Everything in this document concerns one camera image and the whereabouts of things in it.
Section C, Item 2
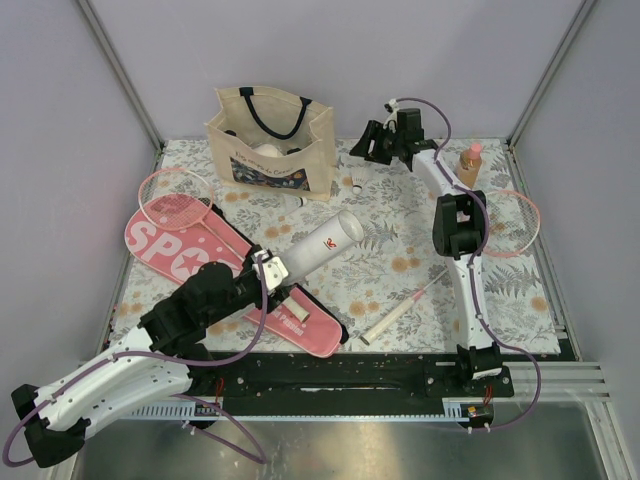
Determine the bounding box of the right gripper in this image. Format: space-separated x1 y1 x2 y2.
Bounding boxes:
348 122 403 167

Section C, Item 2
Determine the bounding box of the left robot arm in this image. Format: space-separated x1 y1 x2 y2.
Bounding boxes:
2 247 290 468

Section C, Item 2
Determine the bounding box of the shuttlecock by tote bag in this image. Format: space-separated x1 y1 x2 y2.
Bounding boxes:
281 194 308 215

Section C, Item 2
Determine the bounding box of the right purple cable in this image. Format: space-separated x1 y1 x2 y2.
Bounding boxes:
394 97 541 434

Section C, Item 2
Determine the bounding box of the pink racket cover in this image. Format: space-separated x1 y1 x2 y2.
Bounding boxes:
124 208 349 358

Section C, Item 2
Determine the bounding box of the pink badminton racket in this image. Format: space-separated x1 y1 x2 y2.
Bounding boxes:
137 168 311 324
360 190 541 345

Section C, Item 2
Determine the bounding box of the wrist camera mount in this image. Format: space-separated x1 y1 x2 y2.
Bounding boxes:
251 250 289 294
383 98 399 133

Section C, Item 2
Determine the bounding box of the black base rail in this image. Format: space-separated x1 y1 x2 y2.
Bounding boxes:
194 352 516 419

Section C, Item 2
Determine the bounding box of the shuttlecock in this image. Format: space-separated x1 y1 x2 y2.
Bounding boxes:
281 194 308 215
351 168 371 195

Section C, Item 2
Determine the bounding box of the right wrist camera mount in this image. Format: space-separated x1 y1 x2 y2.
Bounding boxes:
383 98 399 133

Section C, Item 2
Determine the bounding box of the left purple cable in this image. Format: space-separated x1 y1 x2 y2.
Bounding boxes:
2 252 271 464

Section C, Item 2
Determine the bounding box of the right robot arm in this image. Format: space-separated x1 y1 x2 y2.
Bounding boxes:
350 101 503 396

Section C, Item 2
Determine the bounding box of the peach lotion bottle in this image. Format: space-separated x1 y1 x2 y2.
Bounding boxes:
456 143 483 189

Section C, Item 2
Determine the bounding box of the white item inside bag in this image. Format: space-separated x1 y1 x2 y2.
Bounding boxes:
253 143 283 158

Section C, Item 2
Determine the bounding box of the right pink badminton racket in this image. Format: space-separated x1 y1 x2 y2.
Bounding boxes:
360 190 541 345

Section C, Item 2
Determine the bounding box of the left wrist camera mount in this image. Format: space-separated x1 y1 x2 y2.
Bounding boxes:
251 250 289 294

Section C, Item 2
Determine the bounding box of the white shuttlecock tube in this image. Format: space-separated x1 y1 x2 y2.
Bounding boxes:
279 210 364 285

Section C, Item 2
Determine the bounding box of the left pink badminton racket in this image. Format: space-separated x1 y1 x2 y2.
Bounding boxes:
137 168 311 324

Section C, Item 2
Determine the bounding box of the purple cable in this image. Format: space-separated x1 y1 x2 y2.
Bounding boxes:
2 252 271 464
394 97 541 434

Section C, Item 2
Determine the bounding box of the beige canvas tote bag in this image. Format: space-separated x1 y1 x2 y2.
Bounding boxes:
206 86 336 201

